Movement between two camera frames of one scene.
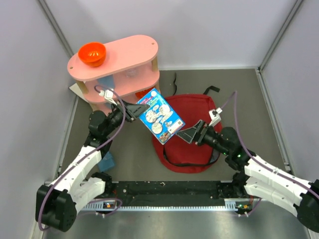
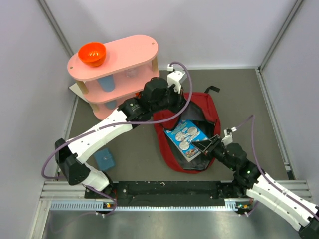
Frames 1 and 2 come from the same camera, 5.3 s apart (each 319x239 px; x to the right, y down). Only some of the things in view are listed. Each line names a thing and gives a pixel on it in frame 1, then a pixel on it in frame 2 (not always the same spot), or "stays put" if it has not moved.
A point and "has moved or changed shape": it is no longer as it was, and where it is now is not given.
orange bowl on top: x=92 y=54 stays put
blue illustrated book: x=160 y=117 has moved or changed shape
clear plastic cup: x=131 y=73 stays put
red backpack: x=178 y=153 has moved or changed shape
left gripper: x=132 y=110 → x=179 y=98
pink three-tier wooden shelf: x=128 y=73 stays put
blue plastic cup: x=108 y=81 stays put
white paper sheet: x=76 y=90 stays put
